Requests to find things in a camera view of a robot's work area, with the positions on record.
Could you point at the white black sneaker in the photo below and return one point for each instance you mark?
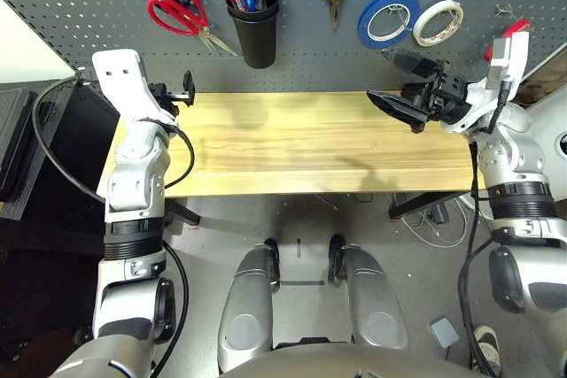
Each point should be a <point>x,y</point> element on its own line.
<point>487,347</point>

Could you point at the silver robot right leg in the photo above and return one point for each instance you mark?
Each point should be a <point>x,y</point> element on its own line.
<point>370,298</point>

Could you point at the white tape roll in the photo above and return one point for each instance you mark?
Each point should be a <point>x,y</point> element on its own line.
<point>418,30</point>

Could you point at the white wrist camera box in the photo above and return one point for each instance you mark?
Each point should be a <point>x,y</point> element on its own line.
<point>514,59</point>
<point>119,81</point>

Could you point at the black metal table leg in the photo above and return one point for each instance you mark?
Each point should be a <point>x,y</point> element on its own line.
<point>421,205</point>
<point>184,212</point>

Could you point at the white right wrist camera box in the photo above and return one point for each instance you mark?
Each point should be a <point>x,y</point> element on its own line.
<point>514,59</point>

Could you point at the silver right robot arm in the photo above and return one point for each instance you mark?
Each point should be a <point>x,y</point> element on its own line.
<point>509,152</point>

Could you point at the grey robot torso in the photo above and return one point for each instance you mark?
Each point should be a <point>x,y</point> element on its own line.
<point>332,362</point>

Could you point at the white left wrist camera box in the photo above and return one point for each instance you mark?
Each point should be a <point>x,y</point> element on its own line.
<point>119,81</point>

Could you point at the silver robot leg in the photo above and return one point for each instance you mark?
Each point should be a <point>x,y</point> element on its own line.
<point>246,307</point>
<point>370,298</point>

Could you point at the large black flight case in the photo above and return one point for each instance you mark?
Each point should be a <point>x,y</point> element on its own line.
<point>80,143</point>

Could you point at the silver single peg hook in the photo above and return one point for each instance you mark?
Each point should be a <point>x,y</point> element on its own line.
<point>506,11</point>

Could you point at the grey foot pedal box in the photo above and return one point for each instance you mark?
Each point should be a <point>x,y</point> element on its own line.
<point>444,331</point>

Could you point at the dark grey metal pegboard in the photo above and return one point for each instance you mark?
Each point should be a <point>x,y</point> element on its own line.
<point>88,19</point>

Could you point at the black ribbed plastic case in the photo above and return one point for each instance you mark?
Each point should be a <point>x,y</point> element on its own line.
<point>15,139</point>

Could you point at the black plastic cup holder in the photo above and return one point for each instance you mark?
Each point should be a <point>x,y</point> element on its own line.
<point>257,41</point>

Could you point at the red tape roll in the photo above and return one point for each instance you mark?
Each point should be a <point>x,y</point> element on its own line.
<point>516,27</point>

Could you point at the silver robot left leg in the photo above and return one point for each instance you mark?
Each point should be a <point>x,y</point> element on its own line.
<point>246,307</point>

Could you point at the dark power adapter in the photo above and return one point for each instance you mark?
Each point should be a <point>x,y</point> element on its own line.
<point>440,214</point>

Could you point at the blue tape roll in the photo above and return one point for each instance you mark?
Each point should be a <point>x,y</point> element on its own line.
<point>363,24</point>

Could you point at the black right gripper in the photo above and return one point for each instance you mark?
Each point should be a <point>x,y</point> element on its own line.
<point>447,97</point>

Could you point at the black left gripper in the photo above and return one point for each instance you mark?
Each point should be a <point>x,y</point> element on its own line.
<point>165,94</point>

